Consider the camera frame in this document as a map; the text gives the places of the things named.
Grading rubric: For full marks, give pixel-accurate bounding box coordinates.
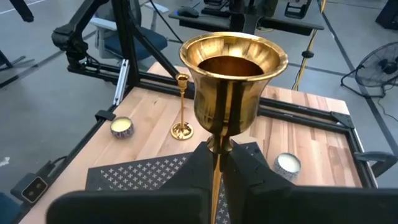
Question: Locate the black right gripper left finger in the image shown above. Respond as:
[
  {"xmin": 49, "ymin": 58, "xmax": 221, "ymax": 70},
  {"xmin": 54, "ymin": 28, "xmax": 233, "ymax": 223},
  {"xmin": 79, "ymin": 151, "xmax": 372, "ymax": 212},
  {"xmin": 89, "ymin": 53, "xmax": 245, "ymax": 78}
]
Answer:
[{"xmin": 46, "ymin": 142, "xmax": 215, "ymax": 224}]

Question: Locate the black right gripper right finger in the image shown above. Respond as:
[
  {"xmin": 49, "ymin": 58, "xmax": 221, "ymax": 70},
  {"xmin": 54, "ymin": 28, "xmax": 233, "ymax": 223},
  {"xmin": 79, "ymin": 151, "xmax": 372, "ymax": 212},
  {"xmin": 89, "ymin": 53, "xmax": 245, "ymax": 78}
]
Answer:
[{"xmin": 224, "ymin": 141, "xmax": 398, "ymax": 224}]

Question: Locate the yellow candle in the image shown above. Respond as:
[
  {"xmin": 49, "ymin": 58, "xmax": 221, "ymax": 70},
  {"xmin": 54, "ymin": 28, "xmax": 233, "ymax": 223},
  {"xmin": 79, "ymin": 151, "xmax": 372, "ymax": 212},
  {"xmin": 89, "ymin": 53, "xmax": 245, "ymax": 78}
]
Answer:
[{"xmin": 109, "ymin": 116, "xmax": 135, "ymax": 139}]

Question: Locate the gold metal candlestick holder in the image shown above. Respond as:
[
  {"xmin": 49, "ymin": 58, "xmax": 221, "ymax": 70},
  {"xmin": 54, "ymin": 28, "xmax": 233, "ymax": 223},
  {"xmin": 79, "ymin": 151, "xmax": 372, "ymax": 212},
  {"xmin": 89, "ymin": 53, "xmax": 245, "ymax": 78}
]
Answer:
[
  {"xmin": 170, "ymin": 73, "xmax": 195, "ymax": 141},
  {"xmin": 178, "ymin": 30, "xmax": 289, "ymax": 224}
]

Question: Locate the black perforated metal shelf riser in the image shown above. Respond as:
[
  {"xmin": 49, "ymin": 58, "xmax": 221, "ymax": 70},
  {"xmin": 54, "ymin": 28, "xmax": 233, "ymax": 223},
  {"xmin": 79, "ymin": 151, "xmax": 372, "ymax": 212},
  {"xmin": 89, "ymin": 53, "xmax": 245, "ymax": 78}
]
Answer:
[{"xmin": 85, "ymin": 141, "xmax": 272, "ymax": 224}]

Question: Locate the silver aluminium bar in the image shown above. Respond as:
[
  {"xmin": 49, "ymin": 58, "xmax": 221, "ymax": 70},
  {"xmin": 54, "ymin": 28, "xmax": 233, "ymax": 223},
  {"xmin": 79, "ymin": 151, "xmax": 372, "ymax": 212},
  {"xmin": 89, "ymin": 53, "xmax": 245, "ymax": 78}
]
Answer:
[{"xmin": 113, "ymin": 58, "xmax": 130, "ymax": 106}]

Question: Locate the black floor fan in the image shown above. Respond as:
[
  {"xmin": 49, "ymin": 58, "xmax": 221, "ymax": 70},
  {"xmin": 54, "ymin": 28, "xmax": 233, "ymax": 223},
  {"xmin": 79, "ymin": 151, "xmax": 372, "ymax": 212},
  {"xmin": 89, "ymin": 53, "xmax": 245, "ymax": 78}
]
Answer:
[{"xmin": 340, "ymin": 42, "xmax": 398, "ymax": 99}]

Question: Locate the office chair with blue seat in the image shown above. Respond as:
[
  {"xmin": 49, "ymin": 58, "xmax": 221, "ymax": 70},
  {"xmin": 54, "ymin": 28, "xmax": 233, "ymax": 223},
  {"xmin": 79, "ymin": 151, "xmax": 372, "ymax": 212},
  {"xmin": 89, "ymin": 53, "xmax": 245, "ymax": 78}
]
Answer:
[{"xmin": 89, "ymin": 0, "xmax": 169, "ymax": 62}]

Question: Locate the black desk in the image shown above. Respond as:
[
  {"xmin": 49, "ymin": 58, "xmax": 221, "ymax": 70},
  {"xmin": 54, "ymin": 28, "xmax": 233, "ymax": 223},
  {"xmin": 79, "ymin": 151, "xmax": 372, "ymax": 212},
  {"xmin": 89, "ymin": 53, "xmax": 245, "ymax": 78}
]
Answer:
[{"xmin": 169, "ymin": 0, "xmax": 325, "ymax": 37}]

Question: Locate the black computer mouse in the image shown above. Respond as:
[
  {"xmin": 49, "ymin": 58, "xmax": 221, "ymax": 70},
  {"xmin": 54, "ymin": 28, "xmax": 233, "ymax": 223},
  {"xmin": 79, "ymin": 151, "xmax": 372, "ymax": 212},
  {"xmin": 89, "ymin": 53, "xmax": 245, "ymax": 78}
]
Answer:
[{"xmin": 176, "ymin": 6, "xmax": 200, "ymax": 19}]

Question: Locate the black keyboard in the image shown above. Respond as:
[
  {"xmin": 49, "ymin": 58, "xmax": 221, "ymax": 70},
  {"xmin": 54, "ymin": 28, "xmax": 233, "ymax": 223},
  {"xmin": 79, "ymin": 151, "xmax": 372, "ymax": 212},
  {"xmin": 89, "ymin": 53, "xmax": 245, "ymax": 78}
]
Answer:
[{"xmin": 200, "ymin": 6, "xmax": 233, "ymax": 18}]

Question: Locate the black computer tower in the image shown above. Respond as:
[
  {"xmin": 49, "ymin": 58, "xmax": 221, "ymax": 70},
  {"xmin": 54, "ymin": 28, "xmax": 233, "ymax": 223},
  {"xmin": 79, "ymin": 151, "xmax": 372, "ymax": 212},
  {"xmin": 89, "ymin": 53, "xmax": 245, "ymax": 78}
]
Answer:
[{"xmin": 375, "ymin": 0, "xmax": 398, "ymax": 31}]

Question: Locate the black frame clamp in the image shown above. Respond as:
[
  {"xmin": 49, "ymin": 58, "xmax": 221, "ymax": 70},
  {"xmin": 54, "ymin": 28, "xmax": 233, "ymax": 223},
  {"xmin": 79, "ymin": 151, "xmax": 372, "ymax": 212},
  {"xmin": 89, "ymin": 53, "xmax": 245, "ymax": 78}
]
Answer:
[
  {"xmin": 95, "ymin": 110, "xmax": 117, "ymax": 122},
  {"xmin": 354, "ymin": 151, "xmax": 398, "ymax": 179}
]

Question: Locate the black table-level camera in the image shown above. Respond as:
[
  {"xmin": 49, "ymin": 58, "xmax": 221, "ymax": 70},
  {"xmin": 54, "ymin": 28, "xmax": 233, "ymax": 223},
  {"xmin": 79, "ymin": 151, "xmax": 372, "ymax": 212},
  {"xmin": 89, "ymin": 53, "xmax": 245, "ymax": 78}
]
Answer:
[{"xmin": 10, "ymin": 172, "xmax": 50, "ymax": 205}]

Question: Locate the yellow hanging cable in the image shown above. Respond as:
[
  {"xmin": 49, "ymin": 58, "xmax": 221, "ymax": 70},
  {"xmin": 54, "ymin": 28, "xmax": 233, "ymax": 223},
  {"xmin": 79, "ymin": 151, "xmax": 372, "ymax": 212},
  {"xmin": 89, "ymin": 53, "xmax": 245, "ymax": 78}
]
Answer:
[{"xmin": 291, "ymin": 0, "xmax": 328, "ymax": 91}]

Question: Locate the black aluminium rig frame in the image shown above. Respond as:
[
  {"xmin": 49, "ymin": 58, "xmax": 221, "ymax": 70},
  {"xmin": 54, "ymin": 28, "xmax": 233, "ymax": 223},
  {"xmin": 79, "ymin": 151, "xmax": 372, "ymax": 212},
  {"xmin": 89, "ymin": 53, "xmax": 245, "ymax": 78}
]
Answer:
[{"xmin": 11, "ymin": 0, "xmax": 379, "ymax": 224}]

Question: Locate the black open-frame device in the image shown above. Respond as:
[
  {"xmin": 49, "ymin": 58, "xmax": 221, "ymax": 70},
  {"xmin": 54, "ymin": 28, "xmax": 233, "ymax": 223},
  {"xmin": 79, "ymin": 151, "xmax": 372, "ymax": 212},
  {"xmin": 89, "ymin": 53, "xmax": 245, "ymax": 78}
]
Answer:
[{"xmin": 284, "ymin": 0, "xmax": 313, "ymax": 20}]

